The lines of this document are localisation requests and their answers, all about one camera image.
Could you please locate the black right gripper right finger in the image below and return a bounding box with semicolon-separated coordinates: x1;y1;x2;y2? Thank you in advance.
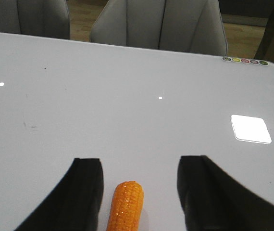
177;155;274;231

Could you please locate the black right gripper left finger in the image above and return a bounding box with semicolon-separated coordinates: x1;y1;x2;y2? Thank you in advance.
17;158;103;231

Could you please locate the orange toy corn cob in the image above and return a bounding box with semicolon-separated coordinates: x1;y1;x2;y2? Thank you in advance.
106;181;144;231

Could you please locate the round sticker strip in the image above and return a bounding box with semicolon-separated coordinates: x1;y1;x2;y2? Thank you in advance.
222;56;269;66

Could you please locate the right beige armchair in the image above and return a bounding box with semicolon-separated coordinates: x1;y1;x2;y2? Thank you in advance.
89;0;228;56

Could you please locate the beige armchair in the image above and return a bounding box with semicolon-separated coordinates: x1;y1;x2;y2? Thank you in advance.
0;0;70;39
89;0;228;56

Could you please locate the left beige armchair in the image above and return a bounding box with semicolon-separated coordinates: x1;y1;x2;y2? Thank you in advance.
0;0;70;39

